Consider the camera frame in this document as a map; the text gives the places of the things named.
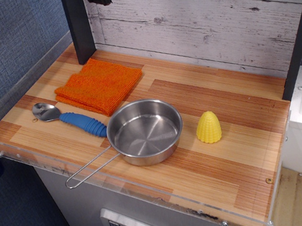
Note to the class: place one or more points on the yellow ridged toy lemon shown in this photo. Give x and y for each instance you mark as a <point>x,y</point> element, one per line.
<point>208,128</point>

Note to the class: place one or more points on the stainless steel pot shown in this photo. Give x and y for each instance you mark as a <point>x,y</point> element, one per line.
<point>143,132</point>

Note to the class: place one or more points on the folded orange cloth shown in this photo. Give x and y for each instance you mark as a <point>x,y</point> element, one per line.
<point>99,87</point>

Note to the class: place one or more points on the clear acrylic table guard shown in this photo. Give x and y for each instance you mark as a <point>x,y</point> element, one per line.
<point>233,180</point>

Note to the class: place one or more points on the dark left vertical post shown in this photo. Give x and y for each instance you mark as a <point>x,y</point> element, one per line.
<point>80,30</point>

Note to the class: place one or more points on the dark vertical post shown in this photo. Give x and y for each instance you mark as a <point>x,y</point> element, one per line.
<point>294,65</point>
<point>80,30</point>

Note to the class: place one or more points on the blue handled metal spoon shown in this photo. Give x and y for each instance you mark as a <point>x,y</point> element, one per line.
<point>47,112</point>

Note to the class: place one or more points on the dark right vertical post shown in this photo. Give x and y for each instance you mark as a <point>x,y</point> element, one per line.
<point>294,65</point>

